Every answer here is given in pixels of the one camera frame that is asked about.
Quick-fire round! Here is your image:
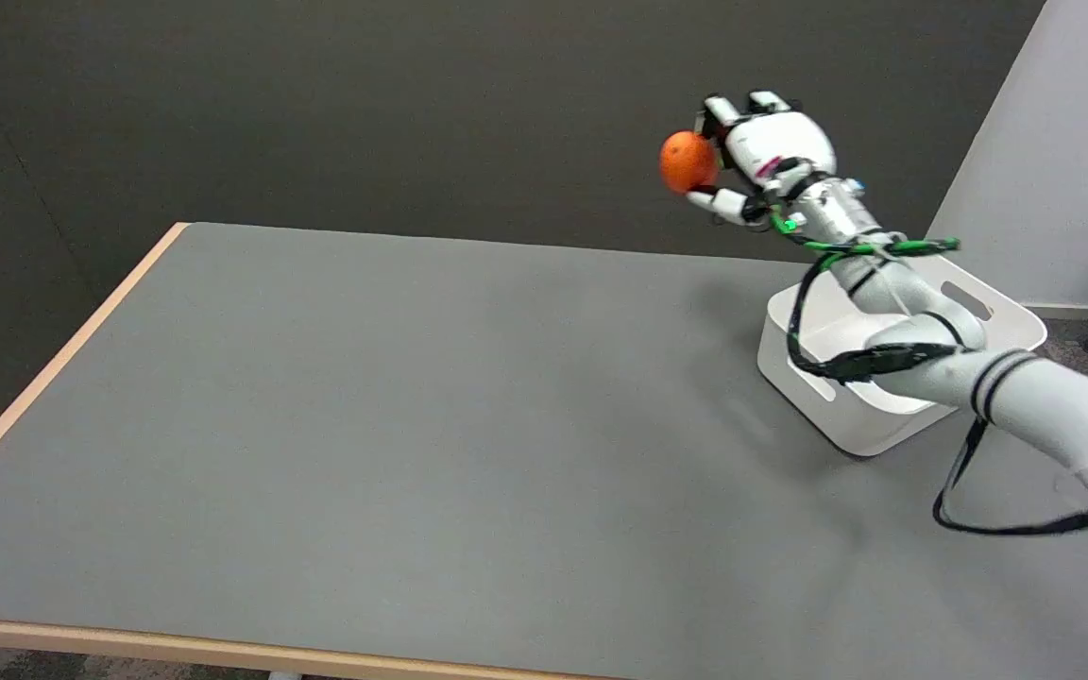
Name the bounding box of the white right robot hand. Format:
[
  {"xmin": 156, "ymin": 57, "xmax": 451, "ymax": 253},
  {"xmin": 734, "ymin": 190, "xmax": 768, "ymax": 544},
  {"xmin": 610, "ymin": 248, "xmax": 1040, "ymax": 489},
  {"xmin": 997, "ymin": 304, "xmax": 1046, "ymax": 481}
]
[{"xmin": 687, "ymin": 91, "xmax": 837, "ymax": 227}]

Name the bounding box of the orange mango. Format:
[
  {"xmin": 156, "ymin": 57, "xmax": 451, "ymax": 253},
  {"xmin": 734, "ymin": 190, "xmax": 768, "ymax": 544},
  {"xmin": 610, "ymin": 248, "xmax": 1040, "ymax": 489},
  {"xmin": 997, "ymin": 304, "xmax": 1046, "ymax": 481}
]
[{"xmin": 659, "ymin": 131, "xmax": 720, "ymax": 195}]

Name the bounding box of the white plastic box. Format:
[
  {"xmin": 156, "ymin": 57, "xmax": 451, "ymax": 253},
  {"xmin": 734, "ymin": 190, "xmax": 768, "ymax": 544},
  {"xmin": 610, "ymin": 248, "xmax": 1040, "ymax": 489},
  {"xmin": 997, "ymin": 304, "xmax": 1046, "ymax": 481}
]
[{"xmin": 756, "ymin": 253, "xmax": 1048, "ymax": 458}]

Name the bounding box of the green robot cable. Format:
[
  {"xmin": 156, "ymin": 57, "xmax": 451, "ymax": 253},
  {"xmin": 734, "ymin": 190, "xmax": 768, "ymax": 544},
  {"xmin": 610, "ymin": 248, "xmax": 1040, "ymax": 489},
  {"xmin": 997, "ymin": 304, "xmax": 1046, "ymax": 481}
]
[{"xmin": 769, "ymin": 210, "xmax": 961, "ymax": 275}]

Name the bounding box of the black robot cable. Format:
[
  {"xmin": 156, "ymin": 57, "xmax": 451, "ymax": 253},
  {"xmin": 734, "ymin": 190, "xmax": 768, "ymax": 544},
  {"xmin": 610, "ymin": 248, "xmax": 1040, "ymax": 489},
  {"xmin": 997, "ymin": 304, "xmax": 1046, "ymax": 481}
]
[{"xmin": 786, "ymin": 253, "xmax": 1088, "ymax": 537}]

